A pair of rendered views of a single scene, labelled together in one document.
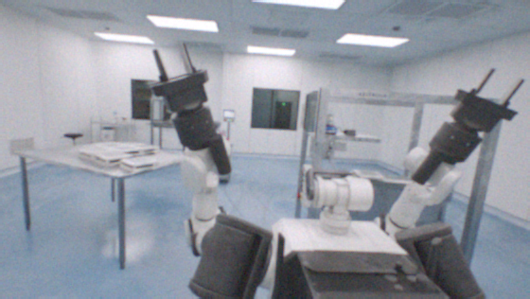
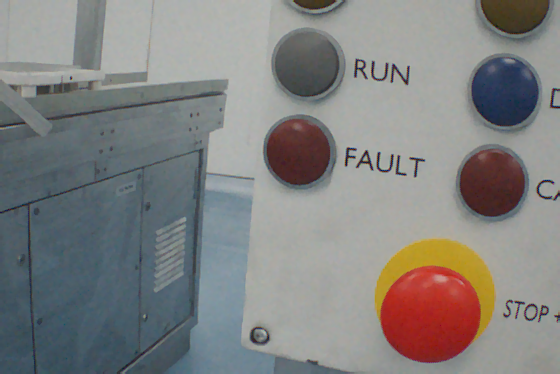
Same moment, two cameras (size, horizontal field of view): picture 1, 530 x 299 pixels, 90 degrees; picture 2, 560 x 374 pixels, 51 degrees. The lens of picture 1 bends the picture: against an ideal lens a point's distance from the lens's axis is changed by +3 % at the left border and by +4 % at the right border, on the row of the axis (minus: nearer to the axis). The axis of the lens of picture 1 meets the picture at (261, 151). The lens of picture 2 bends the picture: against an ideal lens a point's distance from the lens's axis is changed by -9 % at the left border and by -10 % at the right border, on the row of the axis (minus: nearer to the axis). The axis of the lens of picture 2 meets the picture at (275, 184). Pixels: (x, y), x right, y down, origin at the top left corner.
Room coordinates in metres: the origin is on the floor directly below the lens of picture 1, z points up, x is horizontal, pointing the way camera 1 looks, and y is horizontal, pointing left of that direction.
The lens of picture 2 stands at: (1.79, -0.05, 0.98)
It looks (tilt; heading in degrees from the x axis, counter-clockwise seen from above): 12 degrees down; 284
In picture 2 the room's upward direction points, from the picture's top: 5 degrees clockwise
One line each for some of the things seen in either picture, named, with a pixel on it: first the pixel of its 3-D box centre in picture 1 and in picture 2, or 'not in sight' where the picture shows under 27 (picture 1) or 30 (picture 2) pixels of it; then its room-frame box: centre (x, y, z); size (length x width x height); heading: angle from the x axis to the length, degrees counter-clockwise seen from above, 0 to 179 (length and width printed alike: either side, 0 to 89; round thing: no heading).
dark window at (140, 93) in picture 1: (155, 100); not in sight; (7.51, 3.04, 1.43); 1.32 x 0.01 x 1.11; 94
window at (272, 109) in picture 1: (274, 109); not in sight; (7.78, -0.32, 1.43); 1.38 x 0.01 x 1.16; 94
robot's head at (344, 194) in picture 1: (340, 198); not in sight; (0.53, -0.17, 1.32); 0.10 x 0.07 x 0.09; 94
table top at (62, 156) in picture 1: (114, 155); not in sight; (2.87, 1.60, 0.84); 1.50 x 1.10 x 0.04; 67
